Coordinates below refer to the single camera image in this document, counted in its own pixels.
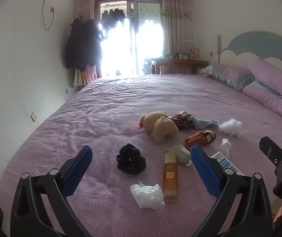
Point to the amber liquid bottle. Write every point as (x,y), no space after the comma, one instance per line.
(170,177)

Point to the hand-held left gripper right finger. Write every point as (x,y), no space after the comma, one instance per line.
(204,170)

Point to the pink pillow with teal ruffle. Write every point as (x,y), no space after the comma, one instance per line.
(229,74)
(267,98)

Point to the light blue cloth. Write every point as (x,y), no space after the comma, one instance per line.
(202,123)

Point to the dark hanging coats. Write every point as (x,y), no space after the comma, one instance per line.
(81,44)

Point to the orange brown sock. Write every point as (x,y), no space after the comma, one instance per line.
(197,138)

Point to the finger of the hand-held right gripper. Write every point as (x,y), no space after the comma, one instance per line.
(269,148)

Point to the pink bedspread with teal ruffle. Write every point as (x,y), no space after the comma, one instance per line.
(106,103)

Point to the cream cloth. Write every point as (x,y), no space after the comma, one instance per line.
(181,154)

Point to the brown plaid cloth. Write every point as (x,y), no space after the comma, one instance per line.
(183,119)

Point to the colourful hanging clothes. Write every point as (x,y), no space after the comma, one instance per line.
(84,75)

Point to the large white tissue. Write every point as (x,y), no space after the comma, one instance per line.
(148,195)

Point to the black hair scrunchie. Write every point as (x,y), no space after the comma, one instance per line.
(131,159)

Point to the small white tissue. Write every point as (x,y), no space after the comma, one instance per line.
(225,147)

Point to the white cotton wad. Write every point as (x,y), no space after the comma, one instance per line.
(231,127)

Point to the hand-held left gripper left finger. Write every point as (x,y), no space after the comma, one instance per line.
(78,170)

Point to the pink patterned curtain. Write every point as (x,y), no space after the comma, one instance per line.
(176,17)
(85,5)

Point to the blue white medicine box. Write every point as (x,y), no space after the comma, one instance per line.
(223,161)

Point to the dark clothes on balcony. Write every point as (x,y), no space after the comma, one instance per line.
(113,17)

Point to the blue white bed headboard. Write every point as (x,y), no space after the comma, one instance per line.
(259,47)

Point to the beige teddy bear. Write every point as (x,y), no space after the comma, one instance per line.
(159,127)

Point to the row of small desk ornaments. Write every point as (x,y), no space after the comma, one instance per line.
(188,54)

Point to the wooden desk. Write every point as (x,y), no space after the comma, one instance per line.
(178,65)

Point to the plain pink pillow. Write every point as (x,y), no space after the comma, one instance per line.
(276,79)

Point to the person's right hand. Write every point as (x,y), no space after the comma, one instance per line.
(279,214)

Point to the sliding glass door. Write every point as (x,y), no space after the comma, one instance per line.
(131,42)

